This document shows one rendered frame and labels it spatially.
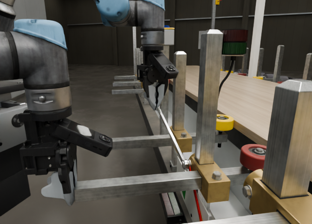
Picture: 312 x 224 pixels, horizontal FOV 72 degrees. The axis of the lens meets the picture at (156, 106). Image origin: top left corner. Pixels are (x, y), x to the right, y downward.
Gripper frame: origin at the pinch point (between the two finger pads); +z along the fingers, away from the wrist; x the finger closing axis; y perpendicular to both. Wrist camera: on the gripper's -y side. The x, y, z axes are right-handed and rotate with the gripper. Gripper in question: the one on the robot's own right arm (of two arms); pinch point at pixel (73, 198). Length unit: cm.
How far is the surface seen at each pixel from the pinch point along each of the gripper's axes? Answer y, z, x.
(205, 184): -27.8, -3.1, 4.1
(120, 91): -10, 1, -123
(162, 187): -19.0, -1.6, 1.7
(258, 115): -60, -7, -26
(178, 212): -25.0, 12.6, -6.5
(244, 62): -139, -17, -169
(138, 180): -13.8, -3.3, 0.4
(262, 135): -49, -7, -9
